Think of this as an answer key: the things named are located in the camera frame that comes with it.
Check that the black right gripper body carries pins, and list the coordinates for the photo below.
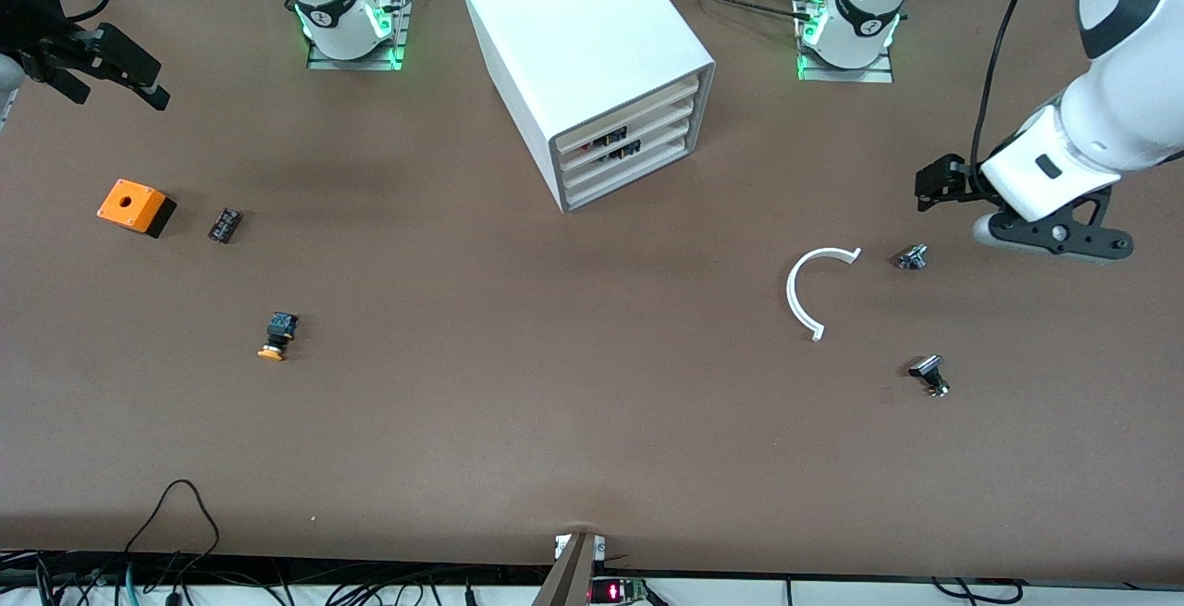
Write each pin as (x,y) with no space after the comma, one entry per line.
(42,32)

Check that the orange push button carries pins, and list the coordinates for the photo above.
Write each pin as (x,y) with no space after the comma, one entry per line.
(271,353)

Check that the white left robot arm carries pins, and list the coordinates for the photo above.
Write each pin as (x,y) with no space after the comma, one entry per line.
(1128,116)

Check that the white curved plastic arc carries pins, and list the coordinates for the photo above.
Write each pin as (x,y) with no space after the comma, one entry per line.
(791,296)

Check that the small black contact block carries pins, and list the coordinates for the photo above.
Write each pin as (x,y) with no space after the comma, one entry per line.
(225,225)

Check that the black red electrical component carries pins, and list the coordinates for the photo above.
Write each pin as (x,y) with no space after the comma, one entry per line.
(610,137)
(622,154)

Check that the device with red display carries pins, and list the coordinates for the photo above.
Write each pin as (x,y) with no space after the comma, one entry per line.
(615,591)

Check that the small silver switch part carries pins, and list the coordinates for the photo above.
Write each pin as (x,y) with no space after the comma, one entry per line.
(912,258)

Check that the orange button enclosure box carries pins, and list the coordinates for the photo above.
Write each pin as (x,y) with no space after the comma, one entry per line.
(129,204)

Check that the black headed switch part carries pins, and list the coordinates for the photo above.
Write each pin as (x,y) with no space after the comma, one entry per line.
(925,367)

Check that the brown camera mount bracket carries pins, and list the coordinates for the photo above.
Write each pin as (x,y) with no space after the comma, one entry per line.
(564,583)

